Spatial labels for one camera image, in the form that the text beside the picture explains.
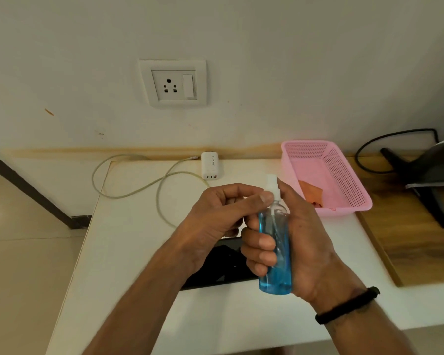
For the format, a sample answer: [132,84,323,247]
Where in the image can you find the person's right hand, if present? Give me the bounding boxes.
[240,177,368,304]

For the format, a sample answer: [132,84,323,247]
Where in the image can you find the person's left hand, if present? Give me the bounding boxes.
[174,183,275,273]

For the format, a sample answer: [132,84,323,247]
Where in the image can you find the blue liquid spray bottle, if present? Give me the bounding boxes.
[258,174,293,296]

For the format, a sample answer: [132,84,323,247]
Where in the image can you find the person's right forearm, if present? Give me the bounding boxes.
[311,289,419,355]

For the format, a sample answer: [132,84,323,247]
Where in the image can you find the person's left forearm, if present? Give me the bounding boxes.
[82,228,211,355]

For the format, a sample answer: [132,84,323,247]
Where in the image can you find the orange cloth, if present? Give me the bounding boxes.
[297,179,325,209]

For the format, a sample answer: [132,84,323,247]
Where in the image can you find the black tablet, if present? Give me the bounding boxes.
[180,236,260,291]

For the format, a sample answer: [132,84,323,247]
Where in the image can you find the pink plastic basket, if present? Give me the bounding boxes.
[280,140,373,219]

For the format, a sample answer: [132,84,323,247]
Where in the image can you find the white charger adapter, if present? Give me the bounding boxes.
[201,151,223,181]

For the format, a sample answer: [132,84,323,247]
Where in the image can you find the black wristband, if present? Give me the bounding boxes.
[315,287,381,326]

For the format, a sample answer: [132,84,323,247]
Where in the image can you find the black monitor stand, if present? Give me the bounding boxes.
[380,147,444,230]

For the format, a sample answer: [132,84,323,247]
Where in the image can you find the black monitor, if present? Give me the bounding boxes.
[405,133,444,190]

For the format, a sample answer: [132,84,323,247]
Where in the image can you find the white charging cable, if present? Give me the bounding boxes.
[92,154,211,230]

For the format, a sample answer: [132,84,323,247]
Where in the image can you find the black cable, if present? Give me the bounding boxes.
[355,128,440,175]

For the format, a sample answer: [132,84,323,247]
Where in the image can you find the white wall socket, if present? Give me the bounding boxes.
[138,60,208,109]

